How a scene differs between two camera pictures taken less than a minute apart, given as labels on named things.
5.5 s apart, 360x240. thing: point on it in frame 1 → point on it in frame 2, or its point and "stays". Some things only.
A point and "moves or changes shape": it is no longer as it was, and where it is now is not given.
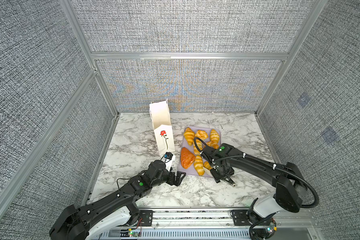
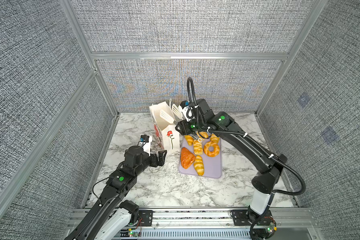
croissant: x=214 y=137 stays
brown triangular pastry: x=187 y=158 stays
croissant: x=198 y=165 stays
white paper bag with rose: x=160 y=115 moves or changes shape
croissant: x=189 y=134 stays
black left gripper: x=178 y=179 → x=155 y=162
